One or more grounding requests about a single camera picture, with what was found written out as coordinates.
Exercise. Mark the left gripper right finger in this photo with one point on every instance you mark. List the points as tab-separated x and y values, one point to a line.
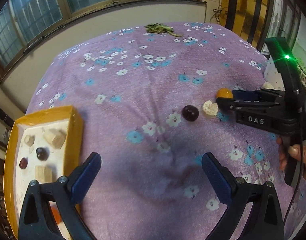
265	218

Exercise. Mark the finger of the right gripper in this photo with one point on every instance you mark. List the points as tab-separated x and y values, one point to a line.
232	104
257	95

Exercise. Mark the beige cork block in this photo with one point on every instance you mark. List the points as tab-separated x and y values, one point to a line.
43	174
55	138
210	108

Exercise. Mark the small orange mandarin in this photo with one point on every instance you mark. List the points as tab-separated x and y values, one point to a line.
56	215

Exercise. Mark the dark red jujube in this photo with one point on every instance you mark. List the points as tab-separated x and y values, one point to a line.
23	163

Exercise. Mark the beige cork cylinder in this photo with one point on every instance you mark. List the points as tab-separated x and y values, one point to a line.
267	85

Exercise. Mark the dark purple plum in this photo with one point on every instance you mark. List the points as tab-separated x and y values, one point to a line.
190	113

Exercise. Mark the beige cork block in tray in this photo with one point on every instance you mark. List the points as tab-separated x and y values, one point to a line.
43	174
55	138

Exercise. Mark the purple floral tablecloth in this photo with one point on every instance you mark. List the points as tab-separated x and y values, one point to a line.
130	87

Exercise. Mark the yellow white tray box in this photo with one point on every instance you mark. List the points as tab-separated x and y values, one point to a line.
62	161

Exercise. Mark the small cork piece in tray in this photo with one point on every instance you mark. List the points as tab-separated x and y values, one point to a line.
29	140

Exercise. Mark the pile of green leaves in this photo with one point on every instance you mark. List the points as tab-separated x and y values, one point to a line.
158	28

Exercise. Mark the window with metal grille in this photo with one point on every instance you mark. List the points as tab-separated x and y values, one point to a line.
55	7

